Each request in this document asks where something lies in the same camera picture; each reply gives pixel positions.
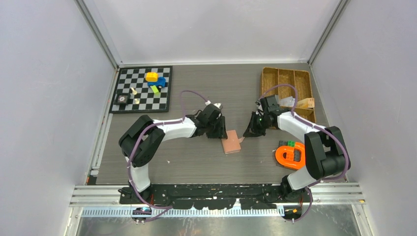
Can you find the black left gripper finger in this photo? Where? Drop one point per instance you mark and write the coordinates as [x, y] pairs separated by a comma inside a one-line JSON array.
[[222, 128], [214, 133]]

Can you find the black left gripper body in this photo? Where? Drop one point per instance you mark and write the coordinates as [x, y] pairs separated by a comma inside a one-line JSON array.
[[215, 125]]

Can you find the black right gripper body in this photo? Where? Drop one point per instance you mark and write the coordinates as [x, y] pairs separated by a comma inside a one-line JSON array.
[[265, 122]]

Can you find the pink leather card holder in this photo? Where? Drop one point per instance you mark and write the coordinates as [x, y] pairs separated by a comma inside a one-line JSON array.
[[232, 144]]

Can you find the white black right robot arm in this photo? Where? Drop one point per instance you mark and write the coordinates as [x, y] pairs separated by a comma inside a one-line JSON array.
[[326, 156]]

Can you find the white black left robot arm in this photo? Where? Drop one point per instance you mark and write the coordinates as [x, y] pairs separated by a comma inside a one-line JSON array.
[[141, 141]]

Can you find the grey card with stripe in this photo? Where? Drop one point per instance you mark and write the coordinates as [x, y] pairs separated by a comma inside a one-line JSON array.
[[287, 101]]

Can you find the tan card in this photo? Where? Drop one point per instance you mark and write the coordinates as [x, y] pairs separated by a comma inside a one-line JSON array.
[[307, 103]]

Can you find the green lego brick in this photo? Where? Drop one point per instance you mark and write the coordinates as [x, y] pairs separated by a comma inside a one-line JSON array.
[[291, 143]]

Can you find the woven bamboo organizer tray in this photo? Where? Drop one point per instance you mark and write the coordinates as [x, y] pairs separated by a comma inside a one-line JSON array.
[[297, 78]]

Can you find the orange horseshoe toy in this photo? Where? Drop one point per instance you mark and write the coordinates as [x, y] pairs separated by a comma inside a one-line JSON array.
[[290, 157]]

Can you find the dark grey lego baseplate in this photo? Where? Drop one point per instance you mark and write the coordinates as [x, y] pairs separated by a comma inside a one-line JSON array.
[[283, 146]]

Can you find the blue toy car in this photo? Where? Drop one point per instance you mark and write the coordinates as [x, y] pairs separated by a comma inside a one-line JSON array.
[[159, 83]]

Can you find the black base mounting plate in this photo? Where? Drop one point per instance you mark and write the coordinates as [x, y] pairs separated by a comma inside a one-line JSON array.
[[213, 196]]

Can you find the green toy block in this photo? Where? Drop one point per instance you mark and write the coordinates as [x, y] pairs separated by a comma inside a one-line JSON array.
[[155, 90]]

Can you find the yellow toy block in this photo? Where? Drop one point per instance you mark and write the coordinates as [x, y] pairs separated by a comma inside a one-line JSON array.
[[152, 77]]

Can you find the white chess pawn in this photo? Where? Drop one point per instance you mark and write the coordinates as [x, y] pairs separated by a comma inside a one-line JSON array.
[[133, 91]]

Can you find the black white chessboard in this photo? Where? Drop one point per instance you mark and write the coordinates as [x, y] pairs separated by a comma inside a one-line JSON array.
[[149, 102]]

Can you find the aluminium frame rail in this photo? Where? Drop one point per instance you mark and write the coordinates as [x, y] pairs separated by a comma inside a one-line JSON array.
[[103, 201]]

